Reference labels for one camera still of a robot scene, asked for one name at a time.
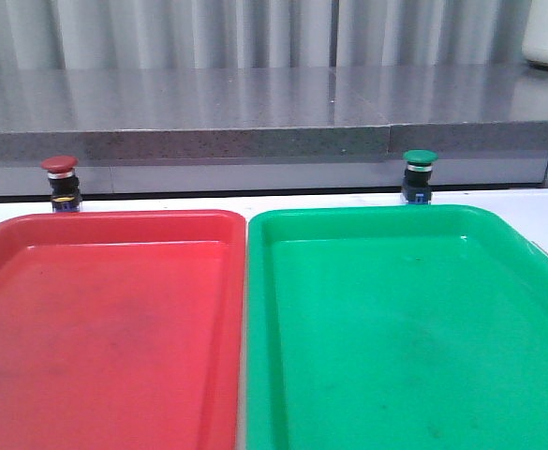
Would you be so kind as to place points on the red mushroom push button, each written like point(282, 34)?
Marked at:
point(65, 184)

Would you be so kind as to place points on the grey stone counter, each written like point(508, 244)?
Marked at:
point(189, 132)

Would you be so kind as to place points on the green mushroom push button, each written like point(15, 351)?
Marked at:
point(415, 187)

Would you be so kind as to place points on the red plastic tray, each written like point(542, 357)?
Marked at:
point(121, 330)

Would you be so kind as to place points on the green plastic tray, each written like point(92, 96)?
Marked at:
point(401, 327)

